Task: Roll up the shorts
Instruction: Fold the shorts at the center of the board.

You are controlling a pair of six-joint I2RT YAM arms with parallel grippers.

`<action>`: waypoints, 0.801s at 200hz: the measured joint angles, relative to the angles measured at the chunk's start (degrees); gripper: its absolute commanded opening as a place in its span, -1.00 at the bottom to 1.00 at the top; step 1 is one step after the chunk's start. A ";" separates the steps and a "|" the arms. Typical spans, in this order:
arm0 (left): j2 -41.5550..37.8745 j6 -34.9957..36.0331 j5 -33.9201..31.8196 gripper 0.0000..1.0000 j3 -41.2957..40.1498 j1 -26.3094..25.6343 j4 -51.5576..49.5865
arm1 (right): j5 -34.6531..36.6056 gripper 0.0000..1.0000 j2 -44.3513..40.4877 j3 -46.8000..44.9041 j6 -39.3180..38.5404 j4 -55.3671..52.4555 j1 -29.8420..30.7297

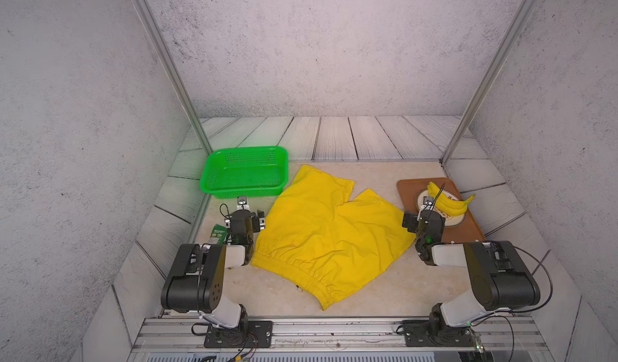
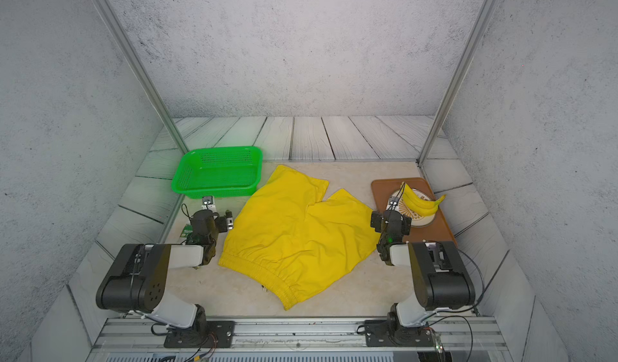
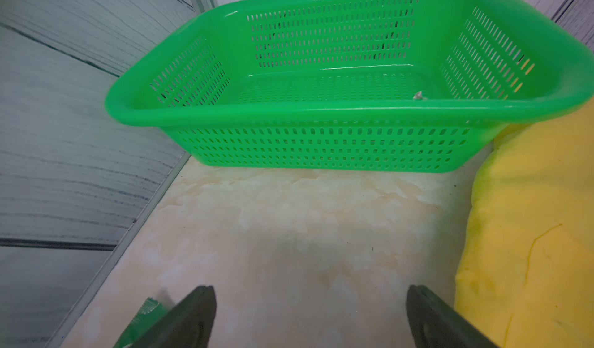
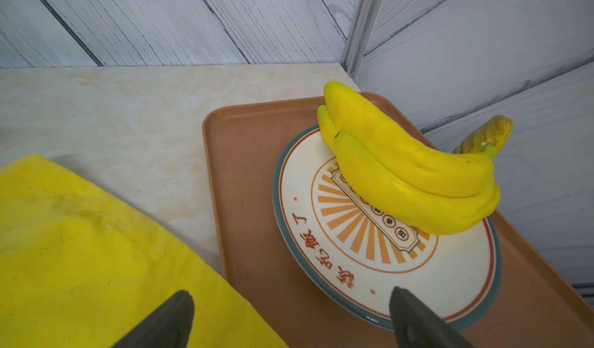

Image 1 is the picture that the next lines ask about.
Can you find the right aluminium corner post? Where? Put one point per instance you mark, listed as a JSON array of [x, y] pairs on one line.
[[507, 43]]

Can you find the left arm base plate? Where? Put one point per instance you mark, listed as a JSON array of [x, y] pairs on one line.
[[238, 334]]

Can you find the green plastic basket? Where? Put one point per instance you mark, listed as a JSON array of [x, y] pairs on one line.
[[257, 171]]

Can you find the aluminium corner post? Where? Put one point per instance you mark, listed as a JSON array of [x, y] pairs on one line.
[[152, 29], [507, 43]]

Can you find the brown wooden tray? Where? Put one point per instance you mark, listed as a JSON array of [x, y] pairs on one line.
[[461, 229]]

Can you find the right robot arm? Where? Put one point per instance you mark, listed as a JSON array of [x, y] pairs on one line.
[[499, 279]]

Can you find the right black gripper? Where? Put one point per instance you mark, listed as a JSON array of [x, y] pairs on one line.
[[414, 219]]

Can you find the green snack packet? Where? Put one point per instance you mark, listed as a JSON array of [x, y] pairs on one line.
[[219, 235]]

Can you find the yellow shorts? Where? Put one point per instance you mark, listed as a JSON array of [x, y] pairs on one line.
[[327, 242]]

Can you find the left aluminium corner post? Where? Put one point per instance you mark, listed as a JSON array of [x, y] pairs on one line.
[[152, 29]]

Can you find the yellow banana bunch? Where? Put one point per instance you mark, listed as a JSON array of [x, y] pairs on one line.
[[453, 208]]

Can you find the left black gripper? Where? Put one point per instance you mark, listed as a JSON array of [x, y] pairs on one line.
[[257, 221]]

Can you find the aluminium front rail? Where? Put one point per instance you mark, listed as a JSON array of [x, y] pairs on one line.
[[341, 339]]

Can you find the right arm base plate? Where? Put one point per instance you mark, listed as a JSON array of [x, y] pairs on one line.
[[437, 335]]

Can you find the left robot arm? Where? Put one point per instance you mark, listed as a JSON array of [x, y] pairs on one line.
[[195, 281]]

